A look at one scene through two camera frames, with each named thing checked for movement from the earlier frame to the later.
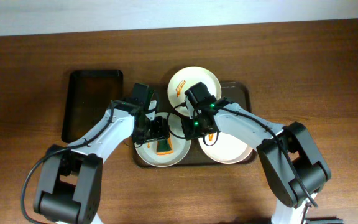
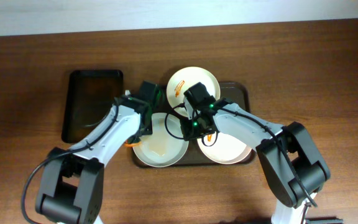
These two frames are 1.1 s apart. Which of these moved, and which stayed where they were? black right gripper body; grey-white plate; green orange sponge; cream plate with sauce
Moved: green orange sponge
Stayed: black right gripper body; cream plate with sauce; grey-white plate
